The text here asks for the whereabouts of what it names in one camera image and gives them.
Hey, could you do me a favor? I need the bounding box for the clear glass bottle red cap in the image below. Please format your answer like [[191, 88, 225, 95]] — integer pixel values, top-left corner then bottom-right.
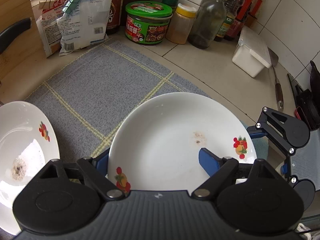
[[188, 0, 227, 49]]

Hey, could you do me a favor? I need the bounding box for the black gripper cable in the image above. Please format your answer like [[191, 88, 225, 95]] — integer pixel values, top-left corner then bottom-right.
[[294, 223, 320, 240]]

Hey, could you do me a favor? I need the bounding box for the green label oil bottle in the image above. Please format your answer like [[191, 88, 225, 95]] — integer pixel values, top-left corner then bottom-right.
[[214, 0, 245, 42]]

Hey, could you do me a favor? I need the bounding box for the white fruit plate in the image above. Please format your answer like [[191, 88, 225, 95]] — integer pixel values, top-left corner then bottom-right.
[[107, 92, 257, 192]]

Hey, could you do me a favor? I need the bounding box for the white stained plate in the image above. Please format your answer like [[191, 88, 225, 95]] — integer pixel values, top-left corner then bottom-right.
[[0, 101, 60, 236]]

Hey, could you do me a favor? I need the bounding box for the yellow lid spice jar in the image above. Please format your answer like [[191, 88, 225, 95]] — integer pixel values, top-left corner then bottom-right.
[[166, 3, 197, 44]]

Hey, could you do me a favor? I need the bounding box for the amber bottle gold cap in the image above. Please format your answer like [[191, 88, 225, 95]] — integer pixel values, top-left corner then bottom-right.
[[245, 0, 265, 28]]

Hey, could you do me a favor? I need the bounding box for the red label sauce bottle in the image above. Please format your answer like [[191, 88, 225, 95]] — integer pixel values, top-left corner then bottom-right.
[[225, 0, 254, 41]]

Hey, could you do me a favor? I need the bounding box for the black handled kitchen knife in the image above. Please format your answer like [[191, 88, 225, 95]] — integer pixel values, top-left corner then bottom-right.
[[0, 18, 31, 54]]

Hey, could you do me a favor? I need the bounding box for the dark soy sauce bottle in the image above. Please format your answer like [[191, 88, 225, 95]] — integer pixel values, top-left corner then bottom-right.
[[106, 0, 123, 36]]

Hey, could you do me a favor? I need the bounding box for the small green lid jar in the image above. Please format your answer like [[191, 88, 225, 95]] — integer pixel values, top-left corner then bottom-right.
[[162, 0, 179, 11]]

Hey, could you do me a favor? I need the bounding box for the grey blue checked dish mat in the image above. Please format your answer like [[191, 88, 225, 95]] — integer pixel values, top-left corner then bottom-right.
[[24, 38, 270, 160]]

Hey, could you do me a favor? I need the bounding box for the white blue seasoning bag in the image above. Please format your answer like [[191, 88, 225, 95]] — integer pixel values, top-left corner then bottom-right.
[[57, 0, 112, 55]]

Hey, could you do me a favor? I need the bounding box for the red white clipped bag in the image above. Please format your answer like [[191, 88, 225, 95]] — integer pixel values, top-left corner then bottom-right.
[[36, 0, 68, 57]]

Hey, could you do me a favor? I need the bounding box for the bamboo cutting board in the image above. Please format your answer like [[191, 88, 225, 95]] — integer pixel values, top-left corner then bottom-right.
[[1, 0, 44, 79]]

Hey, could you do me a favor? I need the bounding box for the green lid sauce jar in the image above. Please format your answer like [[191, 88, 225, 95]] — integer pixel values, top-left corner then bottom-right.
[[125, 1, 173, 45]]

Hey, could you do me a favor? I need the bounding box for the metal spatula wooden handle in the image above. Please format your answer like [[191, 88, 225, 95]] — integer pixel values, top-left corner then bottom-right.
[[268, 48, 284, 112]]

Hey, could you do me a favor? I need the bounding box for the white plastic seasoning box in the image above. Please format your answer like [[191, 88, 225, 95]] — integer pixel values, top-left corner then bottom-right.
[[232, 26, 272, 78]]

